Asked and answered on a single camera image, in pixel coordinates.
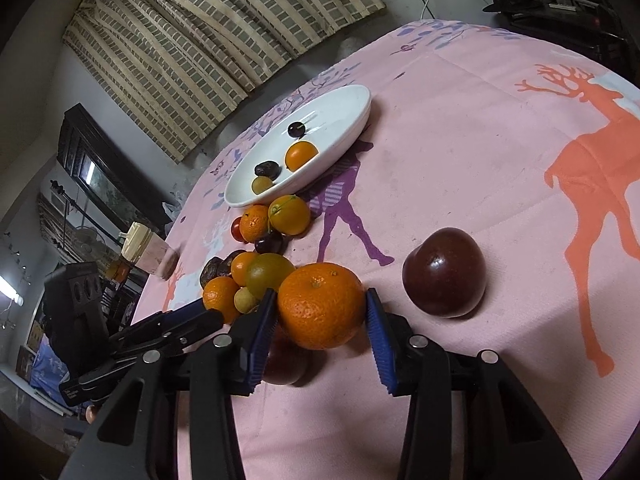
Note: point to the greenish yellow orange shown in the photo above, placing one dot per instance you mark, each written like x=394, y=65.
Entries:
x=270, y=275

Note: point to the yellow-orange kumquat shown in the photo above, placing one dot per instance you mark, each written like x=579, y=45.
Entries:
x=290, y=215

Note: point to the tan longan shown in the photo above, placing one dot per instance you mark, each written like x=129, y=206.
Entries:
x=245, y=300
x=261, y=185

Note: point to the striped beige curtain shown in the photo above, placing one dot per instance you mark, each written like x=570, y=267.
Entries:
x=200, y=35

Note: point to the dark red plum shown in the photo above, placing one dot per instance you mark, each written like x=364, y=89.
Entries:
x=444, y=275
x=287, y=365

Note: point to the pink box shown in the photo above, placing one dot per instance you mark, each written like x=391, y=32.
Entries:
x=151, y=259

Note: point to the smooth orange kumquat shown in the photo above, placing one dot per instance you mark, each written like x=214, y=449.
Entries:
x=242, y=267
x=301, y=156

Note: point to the dark wooden cabinet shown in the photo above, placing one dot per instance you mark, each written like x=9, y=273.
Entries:
x=95, y=160

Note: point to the black equipment rack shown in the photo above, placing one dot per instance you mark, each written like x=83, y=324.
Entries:
x=565, y=20

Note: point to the fluorescent tube lamp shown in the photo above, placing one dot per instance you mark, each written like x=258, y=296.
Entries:
x=10, y=292

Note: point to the pitted orange tangerine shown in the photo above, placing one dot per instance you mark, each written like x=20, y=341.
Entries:
x=254, y=223

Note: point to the large orange tangerine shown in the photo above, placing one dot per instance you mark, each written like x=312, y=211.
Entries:
x=321, y=306

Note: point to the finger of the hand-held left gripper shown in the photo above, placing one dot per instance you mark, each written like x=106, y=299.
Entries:
x=165, y=330
x=190, y=306

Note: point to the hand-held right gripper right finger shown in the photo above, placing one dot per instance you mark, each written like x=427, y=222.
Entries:
x=381, y=350

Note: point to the small dark cherry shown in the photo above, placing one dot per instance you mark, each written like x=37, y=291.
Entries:
x=296, y=130

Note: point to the red cherry tomato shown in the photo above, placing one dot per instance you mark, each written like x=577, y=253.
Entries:
x=236, y=229

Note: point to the small orange tangerine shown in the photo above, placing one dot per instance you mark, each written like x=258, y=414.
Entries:
x=220, y=299

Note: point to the large dark wrinkled date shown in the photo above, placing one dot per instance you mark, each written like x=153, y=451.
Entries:
x=266, y=169

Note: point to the white oval plate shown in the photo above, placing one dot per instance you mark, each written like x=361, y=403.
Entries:
x=330, y=110

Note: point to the dark cherry with green stem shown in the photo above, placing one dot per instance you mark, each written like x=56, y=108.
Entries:
x=269, y=245

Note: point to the pink printed tablecloth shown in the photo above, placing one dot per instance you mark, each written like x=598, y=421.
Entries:
x=475, y=160

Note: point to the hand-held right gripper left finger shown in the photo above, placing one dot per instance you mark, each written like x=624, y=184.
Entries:
x=260, y=345

